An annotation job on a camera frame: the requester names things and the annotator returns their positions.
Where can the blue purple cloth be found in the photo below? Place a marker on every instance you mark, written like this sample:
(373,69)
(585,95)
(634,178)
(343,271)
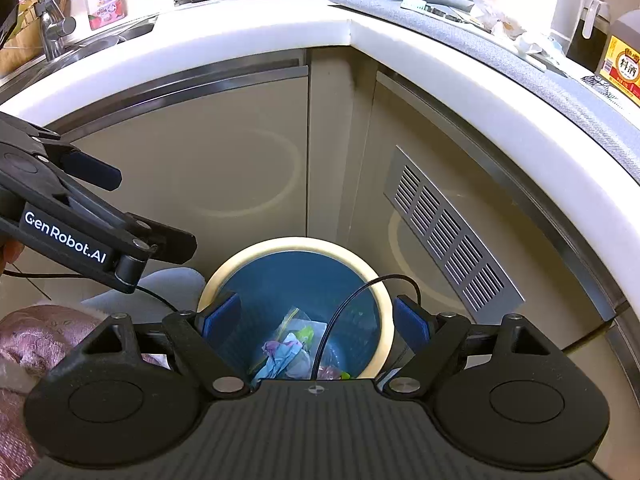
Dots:
(280,355)

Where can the person's left hand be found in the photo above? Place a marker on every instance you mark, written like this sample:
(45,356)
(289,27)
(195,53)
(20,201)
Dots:
(7,257)

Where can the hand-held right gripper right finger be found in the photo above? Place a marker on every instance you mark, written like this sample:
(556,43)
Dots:
(412,322)

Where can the person's pink patterned clothing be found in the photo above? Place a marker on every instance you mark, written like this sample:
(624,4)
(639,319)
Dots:
(30,340)

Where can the dark soy sauce bottle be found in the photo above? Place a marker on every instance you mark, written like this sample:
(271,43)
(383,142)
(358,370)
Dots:
(582,55)

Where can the steel sink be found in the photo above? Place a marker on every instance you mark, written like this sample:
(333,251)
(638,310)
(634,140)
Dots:
(100,40)

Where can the pink wrapper scrap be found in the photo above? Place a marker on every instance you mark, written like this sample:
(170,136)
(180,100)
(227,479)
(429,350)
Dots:
(335,372)

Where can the chrome faucet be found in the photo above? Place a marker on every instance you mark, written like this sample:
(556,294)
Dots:
(52,35)

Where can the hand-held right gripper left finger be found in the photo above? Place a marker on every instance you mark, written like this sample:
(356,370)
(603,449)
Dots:
(222,320)

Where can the crumpled white plastic wrapper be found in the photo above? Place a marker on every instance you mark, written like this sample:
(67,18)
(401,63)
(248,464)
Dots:
(540,50)

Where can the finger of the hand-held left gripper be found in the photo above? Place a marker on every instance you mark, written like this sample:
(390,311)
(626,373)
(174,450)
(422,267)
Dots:
(90,167)
(170,246)

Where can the clear zip bag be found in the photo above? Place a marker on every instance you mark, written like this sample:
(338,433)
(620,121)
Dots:
(295,317)

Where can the grey fabric mat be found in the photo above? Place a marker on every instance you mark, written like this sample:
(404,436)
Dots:
(575,102)

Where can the cooking wine jug yellow cap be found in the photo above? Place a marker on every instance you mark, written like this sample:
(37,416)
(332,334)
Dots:
(622,67)

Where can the green and white packet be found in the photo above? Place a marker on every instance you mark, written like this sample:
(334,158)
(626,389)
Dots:
(305,334)

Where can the round cream waste bin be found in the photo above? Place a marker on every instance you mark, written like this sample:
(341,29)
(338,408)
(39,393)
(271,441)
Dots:
(280,249)

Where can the pale grey cloth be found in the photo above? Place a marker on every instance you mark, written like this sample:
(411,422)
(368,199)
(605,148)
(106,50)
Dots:
(170,282)

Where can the silver cabinet vent grille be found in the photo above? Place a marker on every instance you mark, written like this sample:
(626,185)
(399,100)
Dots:
(450,230)

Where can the beige cabinet door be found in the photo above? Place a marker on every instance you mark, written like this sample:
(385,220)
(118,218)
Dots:
(480,170)
(175,160)

